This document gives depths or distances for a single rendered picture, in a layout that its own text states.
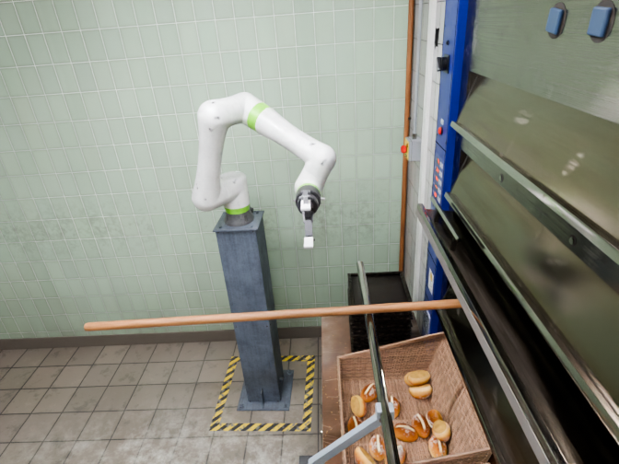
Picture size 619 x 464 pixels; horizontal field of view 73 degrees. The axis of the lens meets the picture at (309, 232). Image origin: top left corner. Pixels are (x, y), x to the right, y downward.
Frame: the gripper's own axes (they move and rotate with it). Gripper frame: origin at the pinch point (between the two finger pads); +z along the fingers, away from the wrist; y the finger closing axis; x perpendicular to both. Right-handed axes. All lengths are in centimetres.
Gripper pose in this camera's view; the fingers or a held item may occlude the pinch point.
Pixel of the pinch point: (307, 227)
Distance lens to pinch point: 132.7
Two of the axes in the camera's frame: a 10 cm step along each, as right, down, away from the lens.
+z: -0.1, 4.6, -8.9
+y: 0.7, 8.9, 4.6
